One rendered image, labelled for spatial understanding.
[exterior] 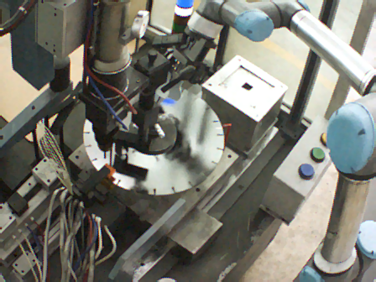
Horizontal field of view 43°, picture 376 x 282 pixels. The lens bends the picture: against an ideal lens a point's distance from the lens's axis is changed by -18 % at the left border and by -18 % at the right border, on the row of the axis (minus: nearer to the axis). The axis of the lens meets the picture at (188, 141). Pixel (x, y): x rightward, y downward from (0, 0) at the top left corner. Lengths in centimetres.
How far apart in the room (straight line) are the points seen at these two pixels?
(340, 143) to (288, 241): 144
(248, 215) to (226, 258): 15
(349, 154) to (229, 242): 58
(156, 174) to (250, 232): 33
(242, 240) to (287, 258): 89
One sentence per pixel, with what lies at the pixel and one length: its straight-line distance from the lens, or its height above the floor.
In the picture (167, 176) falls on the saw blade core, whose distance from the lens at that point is 124.
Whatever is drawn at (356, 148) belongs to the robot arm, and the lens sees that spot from 90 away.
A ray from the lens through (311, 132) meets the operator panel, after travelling 149.
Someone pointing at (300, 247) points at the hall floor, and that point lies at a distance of 234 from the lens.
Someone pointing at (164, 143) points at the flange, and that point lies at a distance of 128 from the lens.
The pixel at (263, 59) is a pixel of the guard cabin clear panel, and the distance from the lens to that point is 162.
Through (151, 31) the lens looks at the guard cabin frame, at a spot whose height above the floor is 79.
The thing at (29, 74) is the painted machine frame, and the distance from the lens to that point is 104.
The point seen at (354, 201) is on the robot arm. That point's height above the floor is 119.
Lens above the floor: 196
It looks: 51 degrees down
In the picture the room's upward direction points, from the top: 11 degrees clockwise
